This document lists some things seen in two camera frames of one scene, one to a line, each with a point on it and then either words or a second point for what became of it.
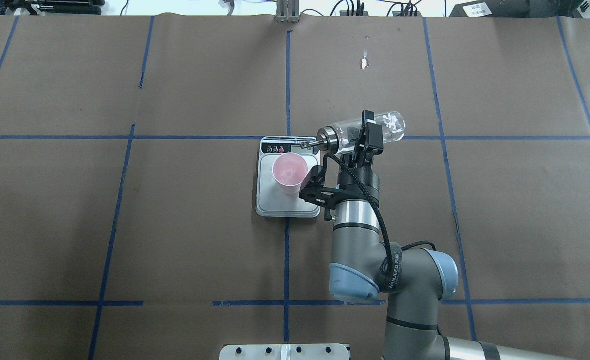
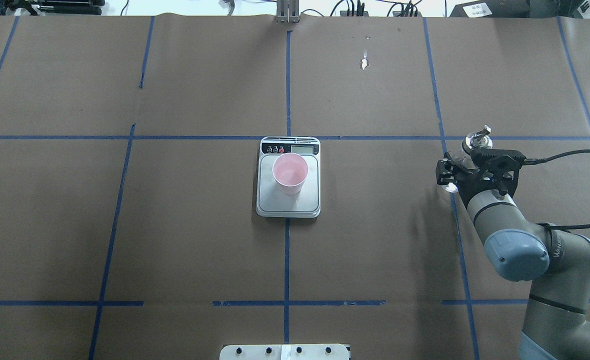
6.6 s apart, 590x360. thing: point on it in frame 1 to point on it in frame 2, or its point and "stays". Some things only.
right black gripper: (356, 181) to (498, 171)
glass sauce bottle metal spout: (327, 141) to (480, 140)
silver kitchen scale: (270, 201) stays
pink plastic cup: (289, 170) stays
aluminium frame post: (287, 11) stays
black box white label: (516, 8) stays
